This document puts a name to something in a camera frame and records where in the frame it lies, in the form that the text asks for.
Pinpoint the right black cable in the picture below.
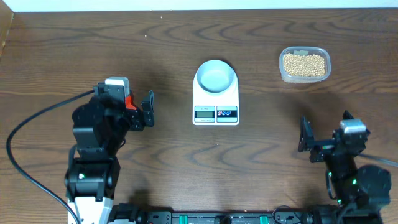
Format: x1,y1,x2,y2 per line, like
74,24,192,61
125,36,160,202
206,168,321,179
359,152,398,168

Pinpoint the black cable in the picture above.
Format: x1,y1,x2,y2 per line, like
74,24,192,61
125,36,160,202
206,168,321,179
359,152,398,168
6,89,95,224

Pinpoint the clear plastic soybean container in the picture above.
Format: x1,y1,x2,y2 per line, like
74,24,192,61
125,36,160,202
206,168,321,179
279,46,331,83

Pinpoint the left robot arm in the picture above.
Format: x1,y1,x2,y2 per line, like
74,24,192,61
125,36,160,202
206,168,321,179
64,83,154,223

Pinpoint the orange plastic scoop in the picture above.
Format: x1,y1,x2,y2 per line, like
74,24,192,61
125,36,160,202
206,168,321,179
124,95,137,110

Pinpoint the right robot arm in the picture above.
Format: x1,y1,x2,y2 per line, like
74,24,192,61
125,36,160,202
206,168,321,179
298,111,392,224

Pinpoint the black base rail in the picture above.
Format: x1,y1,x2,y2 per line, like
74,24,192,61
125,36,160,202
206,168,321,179
108,203,336,224

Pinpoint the white digital kitchen scale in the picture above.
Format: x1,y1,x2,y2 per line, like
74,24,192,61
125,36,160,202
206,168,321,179
192,76,240,126

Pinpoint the grey round bowl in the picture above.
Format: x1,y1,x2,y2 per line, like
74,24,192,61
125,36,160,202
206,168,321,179
195,60,237,94

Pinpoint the left black cable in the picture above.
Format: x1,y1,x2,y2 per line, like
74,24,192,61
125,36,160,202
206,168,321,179
6,89,95,224

